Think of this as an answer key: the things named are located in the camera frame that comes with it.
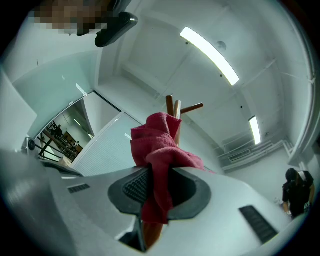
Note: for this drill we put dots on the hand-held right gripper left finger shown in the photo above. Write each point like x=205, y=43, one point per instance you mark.
x=95, y=200

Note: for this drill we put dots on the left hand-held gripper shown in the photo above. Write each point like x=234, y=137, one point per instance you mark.
x=31, y=146

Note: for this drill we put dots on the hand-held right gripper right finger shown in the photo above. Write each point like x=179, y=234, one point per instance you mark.
x=225, y=225

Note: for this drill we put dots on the red cloth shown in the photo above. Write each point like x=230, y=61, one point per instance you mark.
x=157, y=147

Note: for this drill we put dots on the wooden coat stand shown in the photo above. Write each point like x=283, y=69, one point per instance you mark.
x=170, y=105

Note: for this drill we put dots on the black metal railing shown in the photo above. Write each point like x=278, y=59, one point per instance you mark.
x=50, y=152

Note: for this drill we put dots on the white air vent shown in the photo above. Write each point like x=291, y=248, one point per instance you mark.
x=240, y=155

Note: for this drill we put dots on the short ceiling light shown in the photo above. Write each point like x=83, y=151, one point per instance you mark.
x=255, y=130

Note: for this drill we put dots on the person's head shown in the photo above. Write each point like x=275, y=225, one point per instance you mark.
x=70, y=20

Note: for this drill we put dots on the long ceiling light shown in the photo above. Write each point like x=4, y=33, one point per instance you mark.
x=210, y=53

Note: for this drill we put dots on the round smoke detector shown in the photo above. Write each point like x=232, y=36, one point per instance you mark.
x=221, y=45

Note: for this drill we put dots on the black head-worn camera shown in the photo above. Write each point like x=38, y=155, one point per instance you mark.
x=117, y=27

